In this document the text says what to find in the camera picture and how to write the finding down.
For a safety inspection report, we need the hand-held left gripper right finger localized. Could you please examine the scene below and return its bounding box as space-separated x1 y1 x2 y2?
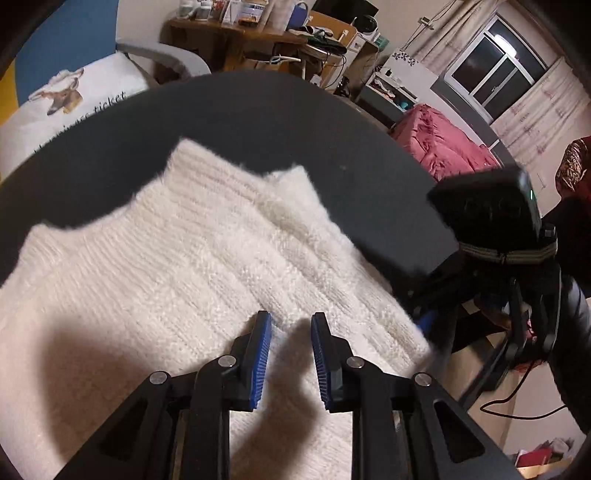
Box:
310 311 529 480

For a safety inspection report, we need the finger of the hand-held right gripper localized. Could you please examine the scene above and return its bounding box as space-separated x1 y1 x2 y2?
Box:
401 256 465 305
414 300 462 344

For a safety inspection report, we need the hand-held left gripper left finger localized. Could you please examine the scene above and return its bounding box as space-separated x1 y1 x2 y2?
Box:
53 310 273 480

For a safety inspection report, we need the white knit sweater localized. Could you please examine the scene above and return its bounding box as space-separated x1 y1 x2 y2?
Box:
0 137 435 480

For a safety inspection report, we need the person's right forearm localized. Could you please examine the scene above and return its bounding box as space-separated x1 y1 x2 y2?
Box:
549 272 591 439

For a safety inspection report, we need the red quilt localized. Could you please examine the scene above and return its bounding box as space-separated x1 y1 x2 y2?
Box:
390 104 502 181

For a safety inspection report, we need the person's patterned jacket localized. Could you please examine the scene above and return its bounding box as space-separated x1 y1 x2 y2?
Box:
540 136 591 296

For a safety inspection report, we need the beige patterned curtain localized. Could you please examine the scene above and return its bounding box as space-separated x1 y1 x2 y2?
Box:
265 0 296 31
402 0 502 70
492 58 591 162

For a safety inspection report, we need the large sliding window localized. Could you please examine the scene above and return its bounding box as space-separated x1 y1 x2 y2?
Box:
450 14 550 123

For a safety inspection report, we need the white low cabinet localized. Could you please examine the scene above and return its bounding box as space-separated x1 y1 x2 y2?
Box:
358 51 439 125

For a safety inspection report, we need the red white box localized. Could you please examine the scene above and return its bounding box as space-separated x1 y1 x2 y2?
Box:
513 438 578 469

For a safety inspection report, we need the small white fan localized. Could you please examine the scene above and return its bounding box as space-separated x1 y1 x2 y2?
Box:
351 15 382 40

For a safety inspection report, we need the wooden back chair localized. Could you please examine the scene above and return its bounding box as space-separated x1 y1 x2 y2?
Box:
286 11 358 88

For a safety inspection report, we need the black flat television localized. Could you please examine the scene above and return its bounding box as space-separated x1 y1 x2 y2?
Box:
311 0 379 21

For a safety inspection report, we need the large clear jar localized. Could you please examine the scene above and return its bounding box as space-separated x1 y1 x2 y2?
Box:
240 0 269 24

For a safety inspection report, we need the wooden desk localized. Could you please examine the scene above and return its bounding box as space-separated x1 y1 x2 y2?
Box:
166 16 310 75

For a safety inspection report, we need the white deer print pillow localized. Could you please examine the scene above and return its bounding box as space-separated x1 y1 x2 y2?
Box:
0 51 151 181

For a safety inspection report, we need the grey yellow blue sofa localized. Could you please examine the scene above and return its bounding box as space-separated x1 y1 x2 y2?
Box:
0 0 213 134

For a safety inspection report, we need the black floor cable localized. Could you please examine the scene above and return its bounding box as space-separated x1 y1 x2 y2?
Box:
480 360 568 421

